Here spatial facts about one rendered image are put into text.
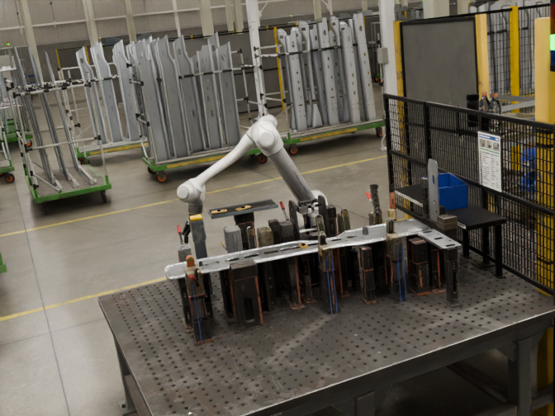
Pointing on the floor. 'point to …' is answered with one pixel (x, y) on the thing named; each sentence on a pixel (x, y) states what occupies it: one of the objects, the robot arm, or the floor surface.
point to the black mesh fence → (477, 179)
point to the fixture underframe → (522, 344)
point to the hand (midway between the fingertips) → (192, 247)
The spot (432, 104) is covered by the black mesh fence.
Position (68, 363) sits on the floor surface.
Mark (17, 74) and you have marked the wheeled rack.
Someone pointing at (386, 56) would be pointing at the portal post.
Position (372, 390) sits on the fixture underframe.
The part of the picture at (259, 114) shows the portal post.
